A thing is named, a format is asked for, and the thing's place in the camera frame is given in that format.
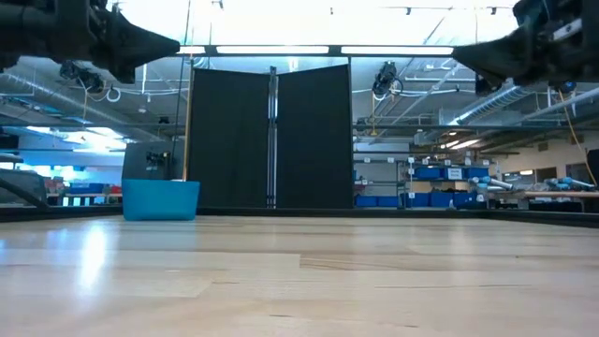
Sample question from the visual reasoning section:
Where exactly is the black aluminium table frame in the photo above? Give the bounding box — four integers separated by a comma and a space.
0, 204, 599, 229

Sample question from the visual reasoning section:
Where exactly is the yellow hanging cable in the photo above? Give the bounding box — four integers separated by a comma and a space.
181, 54, 195, 183

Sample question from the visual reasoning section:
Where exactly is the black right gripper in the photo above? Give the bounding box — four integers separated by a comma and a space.
451, 0, 591, 97

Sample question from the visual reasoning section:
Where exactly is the silver spiral air duct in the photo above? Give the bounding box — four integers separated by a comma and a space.
456, 81, 553, 126

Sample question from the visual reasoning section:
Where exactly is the black overhead crossbeam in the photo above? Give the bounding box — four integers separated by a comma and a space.
177, 44, 455, 59

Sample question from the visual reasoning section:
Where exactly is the blue plastic bin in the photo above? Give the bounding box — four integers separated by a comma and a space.
122, 179, 201, 222

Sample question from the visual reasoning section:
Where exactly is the blue-jointed robot arm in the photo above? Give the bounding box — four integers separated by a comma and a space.
545, 176, 596, 192
469, 175, 515, 194

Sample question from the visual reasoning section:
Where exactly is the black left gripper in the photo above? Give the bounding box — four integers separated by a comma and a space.
53, 0, 181, 84

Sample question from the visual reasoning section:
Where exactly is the black folding partition screen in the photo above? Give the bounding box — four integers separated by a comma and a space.
188, 64, 355, 211

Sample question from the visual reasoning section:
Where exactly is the metal shelf with blue bins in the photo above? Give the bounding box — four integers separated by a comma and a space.
354, 156, 492, 210

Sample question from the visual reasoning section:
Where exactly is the distant table with bins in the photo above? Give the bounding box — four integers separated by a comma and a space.
46, 182, 124, 208

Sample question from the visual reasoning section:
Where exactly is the distant workbench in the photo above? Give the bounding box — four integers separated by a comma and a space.
486, 189, 599, 212

